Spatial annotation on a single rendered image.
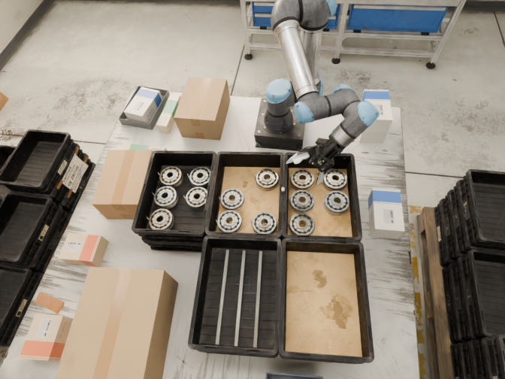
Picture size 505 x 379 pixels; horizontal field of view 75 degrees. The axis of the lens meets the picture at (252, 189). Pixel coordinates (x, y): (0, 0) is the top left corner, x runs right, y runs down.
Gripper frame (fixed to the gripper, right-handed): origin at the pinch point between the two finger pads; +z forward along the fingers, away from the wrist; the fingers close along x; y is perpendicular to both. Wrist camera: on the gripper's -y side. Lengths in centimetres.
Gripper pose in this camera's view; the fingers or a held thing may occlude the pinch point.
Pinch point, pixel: (300, 173)
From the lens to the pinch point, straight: 127.5
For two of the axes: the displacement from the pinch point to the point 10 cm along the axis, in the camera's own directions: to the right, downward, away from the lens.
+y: -1.4, 5.9, -8.0
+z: -5.7, 6.1, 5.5
